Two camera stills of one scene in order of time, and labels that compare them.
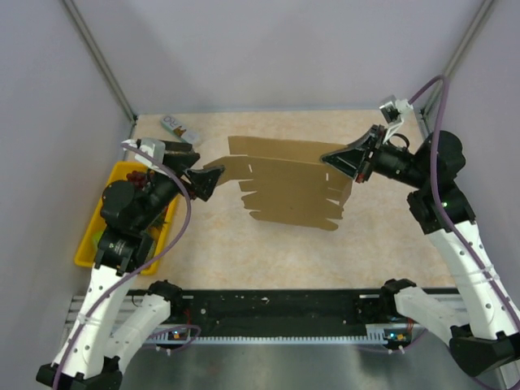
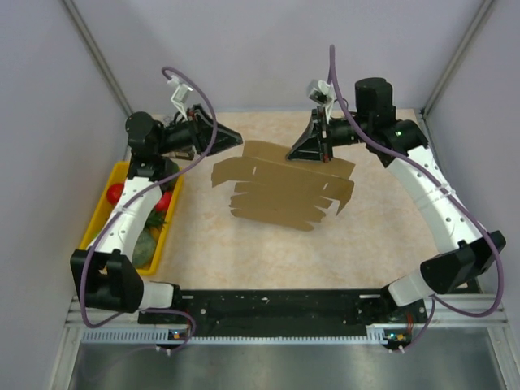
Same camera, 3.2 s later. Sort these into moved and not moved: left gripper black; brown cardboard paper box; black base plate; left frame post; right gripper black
Moved: brown cardboard paper box; right gripper black; left gripper black
Not moved: left frame post; black base plate
